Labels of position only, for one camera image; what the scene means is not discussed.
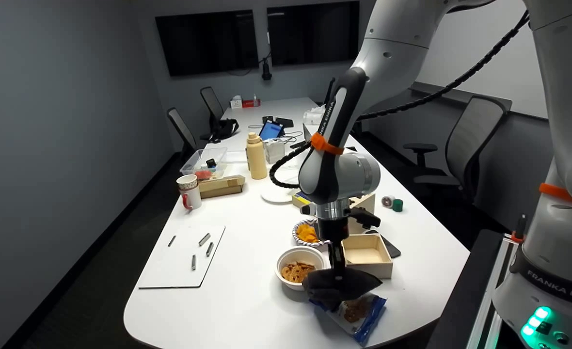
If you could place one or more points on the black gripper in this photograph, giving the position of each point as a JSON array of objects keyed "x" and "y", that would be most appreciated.
[{"x": 334, "y": 233}]

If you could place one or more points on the black cloth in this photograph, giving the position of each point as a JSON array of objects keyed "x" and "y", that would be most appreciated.
[{"x": 336, "y": 287}]

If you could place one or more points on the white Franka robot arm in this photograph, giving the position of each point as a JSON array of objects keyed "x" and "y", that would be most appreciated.
[{"x": 388, "y": 39}]

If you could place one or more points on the open wooden tray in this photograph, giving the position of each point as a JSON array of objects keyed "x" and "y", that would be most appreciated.
[{"x": 369, "y": 255}]

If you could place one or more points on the patterned bowl with orange food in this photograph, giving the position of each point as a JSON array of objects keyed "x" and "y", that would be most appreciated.
[{"x": 305, "y": 233}]

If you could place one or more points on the white bowl with snacks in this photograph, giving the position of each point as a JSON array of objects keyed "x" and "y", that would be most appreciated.
[{"x": 295, "y": 272}]

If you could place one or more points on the black flat device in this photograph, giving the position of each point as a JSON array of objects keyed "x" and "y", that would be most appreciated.
[{"x": 394, "y": 249}]

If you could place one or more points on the blue snack bag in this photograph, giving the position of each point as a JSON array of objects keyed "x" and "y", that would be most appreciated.
[{"x": 359, "y": 317}]

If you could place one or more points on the wooden shape sorter box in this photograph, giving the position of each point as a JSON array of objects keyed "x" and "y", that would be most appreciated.
[{"x": 361, "y": 202}]

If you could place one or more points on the small tape roll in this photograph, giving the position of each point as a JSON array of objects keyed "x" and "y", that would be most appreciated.
[{"x": 386, "y": 202}]

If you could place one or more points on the green hexagonal block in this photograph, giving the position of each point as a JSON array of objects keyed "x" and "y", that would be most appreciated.
[{"x": 398, "y": 204}]

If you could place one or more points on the white round plate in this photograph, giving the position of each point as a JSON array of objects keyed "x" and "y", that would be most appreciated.
[{"x": 276, "y": 194}]

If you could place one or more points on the white square cup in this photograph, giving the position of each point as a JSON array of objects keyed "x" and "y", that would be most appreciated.
[{"x": 276, "y": 152}]

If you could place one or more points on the laptop computer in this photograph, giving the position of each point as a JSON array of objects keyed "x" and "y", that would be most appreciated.
[{"x": 309, "y": 132}]

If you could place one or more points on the tan squeeze bottle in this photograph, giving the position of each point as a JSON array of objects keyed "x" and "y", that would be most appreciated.
[{"x": 256, "y": 158}]

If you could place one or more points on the blue tablet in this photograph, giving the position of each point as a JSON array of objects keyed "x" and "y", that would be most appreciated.
[{"x": 272, "y": 130}]

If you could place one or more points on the small black device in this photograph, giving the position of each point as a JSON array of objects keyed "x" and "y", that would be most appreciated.
[{"x": 278, "y": 121}]

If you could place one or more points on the small metal bar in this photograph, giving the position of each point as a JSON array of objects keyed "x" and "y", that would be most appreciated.
[{"x": 171, "y": 241}]

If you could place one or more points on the clear plastic bin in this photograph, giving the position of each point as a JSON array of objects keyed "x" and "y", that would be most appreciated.
[{"x": 204, "y": 158}]

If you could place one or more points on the black backpack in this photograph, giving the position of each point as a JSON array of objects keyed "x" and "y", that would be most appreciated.
[{"x": 223, "y": 129}]

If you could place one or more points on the small red box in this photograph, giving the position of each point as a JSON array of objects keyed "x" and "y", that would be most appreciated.
[{"x": 251, "y": 101}]

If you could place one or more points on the red black clamp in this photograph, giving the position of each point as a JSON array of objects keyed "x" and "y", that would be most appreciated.
[{"x": 520, "y": 235}]

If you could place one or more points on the grey mesh office chair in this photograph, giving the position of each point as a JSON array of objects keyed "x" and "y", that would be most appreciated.
[{"x": 472, "y": 132}]

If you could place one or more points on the white tissue box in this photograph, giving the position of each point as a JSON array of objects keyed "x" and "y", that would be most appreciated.
[{"x": 235, "y": 103}]

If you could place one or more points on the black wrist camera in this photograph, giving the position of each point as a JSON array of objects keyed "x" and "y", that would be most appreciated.
[{"x": 365, "y": 218}]

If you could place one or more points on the white metal frame rail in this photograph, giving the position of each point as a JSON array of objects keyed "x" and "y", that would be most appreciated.
[{"x": 489, "y": 303}]

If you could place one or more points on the black conference camera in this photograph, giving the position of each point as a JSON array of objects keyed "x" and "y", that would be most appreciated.
[{"x": 266, "y": 68}]

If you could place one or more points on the black wall monitor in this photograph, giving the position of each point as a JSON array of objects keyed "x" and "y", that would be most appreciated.
[
  {"x": 208, "y": 41},
  {"x": 313, "y": 33}
]

